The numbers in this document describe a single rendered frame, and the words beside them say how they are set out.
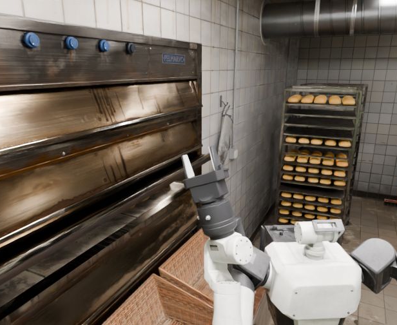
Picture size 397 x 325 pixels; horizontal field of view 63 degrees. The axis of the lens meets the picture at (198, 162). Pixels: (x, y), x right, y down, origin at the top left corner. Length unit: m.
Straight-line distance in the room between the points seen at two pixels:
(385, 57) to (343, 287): 4.56
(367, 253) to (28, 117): 1.15
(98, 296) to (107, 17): 1.19
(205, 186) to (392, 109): 4.78
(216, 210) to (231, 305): 0.22
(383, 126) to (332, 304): 4.53
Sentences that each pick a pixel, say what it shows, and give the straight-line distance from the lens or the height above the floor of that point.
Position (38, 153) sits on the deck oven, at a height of 1.68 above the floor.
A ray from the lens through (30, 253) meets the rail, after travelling 1.09.
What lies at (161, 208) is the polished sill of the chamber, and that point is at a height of 1.18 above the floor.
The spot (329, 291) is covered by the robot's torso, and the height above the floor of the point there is 1.34.
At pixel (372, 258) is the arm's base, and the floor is 1.40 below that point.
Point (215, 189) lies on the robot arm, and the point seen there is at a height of 1.67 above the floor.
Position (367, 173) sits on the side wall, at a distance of 5.61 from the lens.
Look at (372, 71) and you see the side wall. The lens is 5.39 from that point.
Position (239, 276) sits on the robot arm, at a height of 1.38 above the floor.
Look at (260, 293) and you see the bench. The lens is 2.24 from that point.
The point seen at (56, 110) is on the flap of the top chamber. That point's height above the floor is 1.81.
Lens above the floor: 1.96
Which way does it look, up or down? 16 degrees down
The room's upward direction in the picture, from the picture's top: straight up
